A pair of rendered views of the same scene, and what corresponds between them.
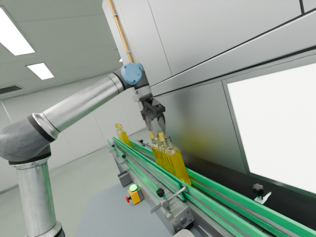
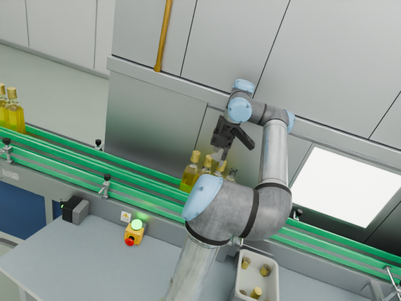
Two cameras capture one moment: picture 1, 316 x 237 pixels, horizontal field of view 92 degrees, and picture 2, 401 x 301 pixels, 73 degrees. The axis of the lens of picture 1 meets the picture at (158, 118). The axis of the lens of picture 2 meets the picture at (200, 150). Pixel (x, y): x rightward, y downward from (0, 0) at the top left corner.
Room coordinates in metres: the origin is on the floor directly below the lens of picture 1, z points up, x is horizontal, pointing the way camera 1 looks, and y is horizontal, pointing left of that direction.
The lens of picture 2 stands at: (0.38, 0.91, 1.77)
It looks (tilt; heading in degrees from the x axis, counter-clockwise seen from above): 32 degrees down; 298
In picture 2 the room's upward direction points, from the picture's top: 17 degrees clockwise
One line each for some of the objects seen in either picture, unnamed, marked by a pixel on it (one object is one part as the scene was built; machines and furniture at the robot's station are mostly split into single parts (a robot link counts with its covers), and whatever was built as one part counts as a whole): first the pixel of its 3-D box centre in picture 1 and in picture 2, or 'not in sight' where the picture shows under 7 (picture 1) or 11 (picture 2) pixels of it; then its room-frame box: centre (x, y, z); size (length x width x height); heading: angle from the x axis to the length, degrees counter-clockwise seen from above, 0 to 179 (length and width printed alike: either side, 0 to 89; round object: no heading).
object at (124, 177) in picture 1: (124, 178); (75, 210); (1.15, 0.41, 0.79); 0.08 x 0.08 x 0.08; 24
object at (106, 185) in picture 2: (123, 164); (103, 190); (1.06, 0.35, 0.94); 0.07 x 0.04 x 0.13; 114
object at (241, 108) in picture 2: not in sight; (244, 108); (0.70, 0.10, 1.45); 0.11 x 0.11 x 0.08; 28
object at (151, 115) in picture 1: (148, 107); (225, 132); (0.76, 0.03, 1.29); 0.09 x 0.08 x 0.12; 24
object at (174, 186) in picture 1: (128, 151); (55, 156); (1.39, 0.36, 0.92); 1.75 x 0.01 x 0.08; 24
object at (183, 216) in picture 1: (181, 218); (234, 242); (0.54, 0.05, 0.85); 0.09 x 0.04 x 0.07; 114
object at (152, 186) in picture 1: (121, 154); (43, 165); (1.36, 0.43, 0.92); 1.75 x 0.01 x 0.08; 24
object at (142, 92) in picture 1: (143, 92); (233, 115); (0.76, 0.02, 1.37); 0.08 x 0.08 x 0.05
